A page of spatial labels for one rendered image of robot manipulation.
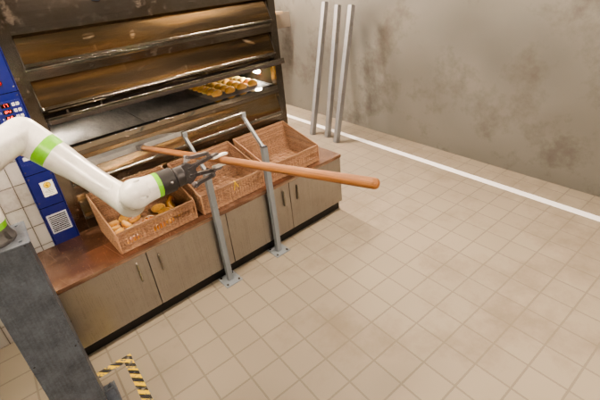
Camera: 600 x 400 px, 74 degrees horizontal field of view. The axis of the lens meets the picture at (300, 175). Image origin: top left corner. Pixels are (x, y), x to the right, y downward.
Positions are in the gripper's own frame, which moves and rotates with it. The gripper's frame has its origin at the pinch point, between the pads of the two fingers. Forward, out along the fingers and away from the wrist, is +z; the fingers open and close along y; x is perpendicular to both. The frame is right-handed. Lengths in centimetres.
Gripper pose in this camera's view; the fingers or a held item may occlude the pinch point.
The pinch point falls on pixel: (220, 160)
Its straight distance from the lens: 162.0
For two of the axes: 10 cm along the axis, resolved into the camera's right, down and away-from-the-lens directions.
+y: 2.2, 9.3, 3.1
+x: 6.4, 1.0, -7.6
